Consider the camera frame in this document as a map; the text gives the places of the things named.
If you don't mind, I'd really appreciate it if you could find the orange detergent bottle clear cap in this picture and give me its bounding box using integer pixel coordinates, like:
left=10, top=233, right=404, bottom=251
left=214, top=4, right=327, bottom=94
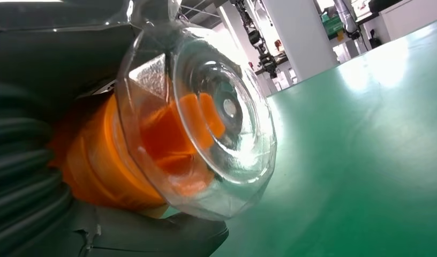
left=47, top=26, right=278, bottom=221

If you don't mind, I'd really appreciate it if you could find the white column robot machine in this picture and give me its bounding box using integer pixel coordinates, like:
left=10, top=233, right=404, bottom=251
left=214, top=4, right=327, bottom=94
left=234, top=0, right=363, bottom=85

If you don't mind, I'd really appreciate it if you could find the green crate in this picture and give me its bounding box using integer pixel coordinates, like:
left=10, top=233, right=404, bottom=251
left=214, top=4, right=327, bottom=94
left=321, top=12, right=345, bottom=41

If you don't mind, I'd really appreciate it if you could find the white cabinet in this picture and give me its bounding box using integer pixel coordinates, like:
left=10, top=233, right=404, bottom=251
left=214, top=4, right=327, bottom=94
left=379, top=0, right=437, bottom=42

